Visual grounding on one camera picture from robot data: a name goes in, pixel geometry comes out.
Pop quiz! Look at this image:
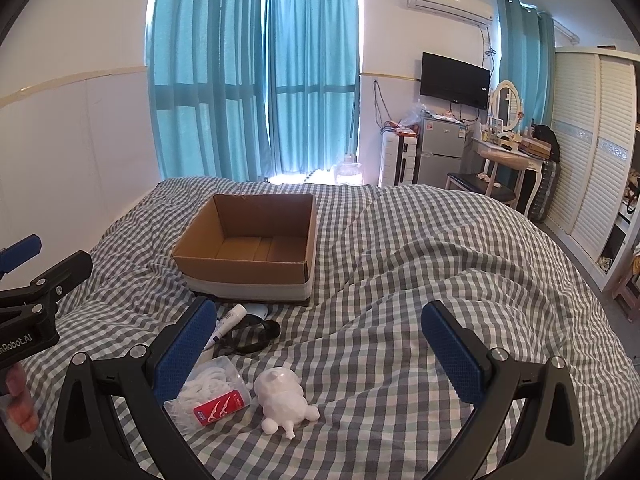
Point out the cardboard box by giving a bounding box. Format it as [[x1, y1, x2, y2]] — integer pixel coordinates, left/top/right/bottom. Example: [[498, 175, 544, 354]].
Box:
[[171, 192, 318, 307]]

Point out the person's left hand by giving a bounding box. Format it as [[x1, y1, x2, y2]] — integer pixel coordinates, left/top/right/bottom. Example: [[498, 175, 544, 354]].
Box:
[[0, 363, 41, 434]]

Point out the dark suitcase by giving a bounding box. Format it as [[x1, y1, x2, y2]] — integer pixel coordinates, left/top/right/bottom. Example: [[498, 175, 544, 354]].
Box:
[[529, 160, 558, 221]]

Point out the white suitcase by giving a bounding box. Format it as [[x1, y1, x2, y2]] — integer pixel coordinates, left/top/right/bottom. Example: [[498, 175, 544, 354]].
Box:
[[378, 132, 421, 188]]

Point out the white oval mirror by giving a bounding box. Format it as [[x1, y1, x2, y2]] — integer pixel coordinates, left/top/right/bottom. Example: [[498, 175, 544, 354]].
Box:
[[487, 79, 526, 133]]

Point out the small stool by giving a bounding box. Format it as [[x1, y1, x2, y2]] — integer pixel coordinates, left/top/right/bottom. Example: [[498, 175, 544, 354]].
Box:
[[612, 275, 640, 321]]

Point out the white tube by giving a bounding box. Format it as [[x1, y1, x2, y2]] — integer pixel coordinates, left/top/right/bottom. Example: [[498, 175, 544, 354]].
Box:
[[202, 304, 248, 352]]

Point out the white dressing table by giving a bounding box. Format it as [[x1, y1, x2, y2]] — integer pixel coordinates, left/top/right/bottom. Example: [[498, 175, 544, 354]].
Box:
[[470, 135, 546, 216]]

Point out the wall cable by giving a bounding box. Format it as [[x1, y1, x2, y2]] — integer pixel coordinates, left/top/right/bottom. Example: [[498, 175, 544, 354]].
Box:
[[372, 80, 397, 132]]

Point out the grey checked blanket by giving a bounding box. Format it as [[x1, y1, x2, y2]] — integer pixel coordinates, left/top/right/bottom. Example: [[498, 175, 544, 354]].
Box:
[[20, 176, 631, 480]]

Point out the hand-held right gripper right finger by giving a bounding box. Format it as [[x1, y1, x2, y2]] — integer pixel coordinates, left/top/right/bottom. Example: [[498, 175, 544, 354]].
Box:
[[421, 300, 598, 480]]

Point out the grey small fridge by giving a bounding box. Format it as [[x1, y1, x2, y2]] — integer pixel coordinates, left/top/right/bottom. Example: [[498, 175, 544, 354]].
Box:
[[417, 112, 473, 188]]

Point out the white toy figure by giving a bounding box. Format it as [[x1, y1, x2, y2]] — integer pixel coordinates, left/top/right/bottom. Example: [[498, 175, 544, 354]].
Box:
[[253, 367, 321, 437]]

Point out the black wall television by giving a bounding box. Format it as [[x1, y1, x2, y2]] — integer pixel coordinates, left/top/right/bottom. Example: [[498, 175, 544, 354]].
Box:
[[419, 51, 492, 111]]

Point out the wooden box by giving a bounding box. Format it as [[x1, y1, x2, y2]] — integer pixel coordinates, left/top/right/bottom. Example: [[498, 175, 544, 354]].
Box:
[[517, 137, 551, 159]]

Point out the white louvred wardrobe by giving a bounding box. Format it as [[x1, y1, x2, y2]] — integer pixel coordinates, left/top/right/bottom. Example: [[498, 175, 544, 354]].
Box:
[[542, 45, 640, 291]]

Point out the teal window curtain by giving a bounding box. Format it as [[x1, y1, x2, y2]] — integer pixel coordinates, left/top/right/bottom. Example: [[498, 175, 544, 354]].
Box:
[[262, 0, 362, 178]]

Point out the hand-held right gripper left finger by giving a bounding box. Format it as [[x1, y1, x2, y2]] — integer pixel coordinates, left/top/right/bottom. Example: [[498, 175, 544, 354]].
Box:
[[50, 296, 218, 480]]

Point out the clear floss pick container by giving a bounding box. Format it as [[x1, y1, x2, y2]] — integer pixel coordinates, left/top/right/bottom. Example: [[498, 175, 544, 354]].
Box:
[[164, 357, 252, 436]]

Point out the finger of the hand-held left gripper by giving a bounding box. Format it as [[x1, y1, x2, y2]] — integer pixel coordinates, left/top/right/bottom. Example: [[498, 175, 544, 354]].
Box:
[[0, 233, 44, 277], [0, 250, 94, 313]]

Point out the black seat chair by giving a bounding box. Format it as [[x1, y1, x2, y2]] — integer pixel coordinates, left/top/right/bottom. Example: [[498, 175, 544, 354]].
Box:
[[445, 157, 517, 206]]

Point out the white air conditioner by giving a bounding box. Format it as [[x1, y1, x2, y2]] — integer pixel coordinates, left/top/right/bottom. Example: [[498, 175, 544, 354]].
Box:
[[406, 0, 496, 26]]

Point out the wide teal curtain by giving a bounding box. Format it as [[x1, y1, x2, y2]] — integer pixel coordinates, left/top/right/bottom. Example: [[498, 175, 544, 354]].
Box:
[[146, 0, 267, 183]]

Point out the clear plastic bag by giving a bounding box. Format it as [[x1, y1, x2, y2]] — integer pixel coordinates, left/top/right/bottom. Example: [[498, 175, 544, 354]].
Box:
[[400, 102, 432, 128]]

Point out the narrow teal curtain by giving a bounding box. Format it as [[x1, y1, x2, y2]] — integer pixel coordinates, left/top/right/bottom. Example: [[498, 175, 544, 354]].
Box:
[[492, 0, 557, 141]]

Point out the black bag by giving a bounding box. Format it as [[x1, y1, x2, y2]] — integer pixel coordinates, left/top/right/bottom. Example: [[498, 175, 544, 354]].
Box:
[[531, 124, 561, 163]]

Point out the black strap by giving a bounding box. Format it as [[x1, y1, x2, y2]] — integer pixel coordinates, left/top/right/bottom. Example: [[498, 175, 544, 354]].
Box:
[[215, 320, 282, 354]]

